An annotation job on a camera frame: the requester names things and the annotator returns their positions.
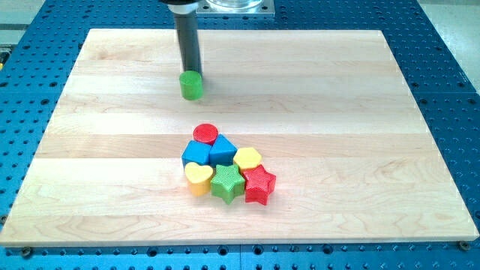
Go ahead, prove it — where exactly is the green cylinder block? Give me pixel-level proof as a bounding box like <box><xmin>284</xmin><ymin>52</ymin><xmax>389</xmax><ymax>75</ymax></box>
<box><xmin>179</xmin><ymin>70</ymin><xmax>203</xmax><ymax>101</ymax></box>

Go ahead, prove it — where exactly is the yellow hexagon block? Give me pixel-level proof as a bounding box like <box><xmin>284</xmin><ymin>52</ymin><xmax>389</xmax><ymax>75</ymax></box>
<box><xmin>232</xmin><ymin>147</ymin><xmax>263</xmax><ymax>173</ymax></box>

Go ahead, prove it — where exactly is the blue triangle block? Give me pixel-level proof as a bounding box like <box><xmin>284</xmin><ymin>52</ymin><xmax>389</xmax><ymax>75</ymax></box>
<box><xmin>209</xmin><ymin>134</ymin><xmax>237</xmax><ymax>167</ymax></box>

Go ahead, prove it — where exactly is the red cylinder block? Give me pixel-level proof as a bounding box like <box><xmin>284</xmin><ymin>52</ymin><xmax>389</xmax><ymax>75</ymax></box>
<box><xmin>193</xmin><ymin>123</ymin><xmax>218</xmax><ymax>146</ymax></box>

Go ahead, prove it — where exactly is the blue cube block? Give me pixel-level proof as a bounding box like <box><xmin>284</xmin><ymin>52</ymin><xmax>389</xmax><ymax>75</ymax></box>
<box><xmin>181</xmin><ymin>140</ymin><xmax>212</xmax><ymax>167</ymax></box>

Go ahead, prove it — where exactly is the green star block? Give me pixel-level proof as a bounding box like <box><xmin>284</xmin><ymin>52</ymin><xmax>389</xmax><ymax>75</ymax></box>
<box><xmin>211</xmin><ymin>164</ymin><xmax>245</xmax><ymax>205</ymax></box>

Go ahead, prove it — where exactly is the red star block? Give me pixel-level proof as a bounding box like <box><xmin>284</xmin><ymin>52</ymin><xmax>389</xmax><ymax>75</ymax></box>
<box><xmin>243</xmin><ymin>164</ymin><xmax>276</xmax><ymax>206</ymax></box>

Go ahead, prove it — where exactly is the yellow heart block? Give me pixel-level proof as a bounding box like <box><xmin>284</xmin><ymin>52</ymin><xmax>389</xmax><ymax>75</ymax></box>
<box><xmin>184</xmin><ymin>162</ymin><xmax>215</xmax><ymax>197</ymax></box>

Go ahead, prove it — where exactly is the light wooden board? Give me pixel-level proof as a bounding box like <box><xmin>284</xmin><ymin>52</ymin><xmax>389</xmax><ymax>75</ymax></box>
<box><xmin>1</xmin><ymin>28</ymin><xmax>479</xmax><ymax>247</ymax></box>

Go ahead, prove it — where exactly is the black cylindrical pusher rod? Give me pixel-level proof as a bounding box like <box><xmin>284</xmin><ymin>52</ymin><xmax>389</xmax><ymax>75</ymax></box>
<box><xmin>160</xmin><ymin>0</ymin><xmax>202</xmax><ymax>74</ymax></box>

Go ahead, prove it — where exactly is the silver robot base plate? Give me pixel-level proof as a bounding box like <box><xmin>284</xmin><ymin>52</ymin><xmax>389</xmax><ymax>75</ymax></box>
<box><xmin>196</xmin><ymin>0</ymin><xmax>275</xmax><ymax>18</ymax></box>

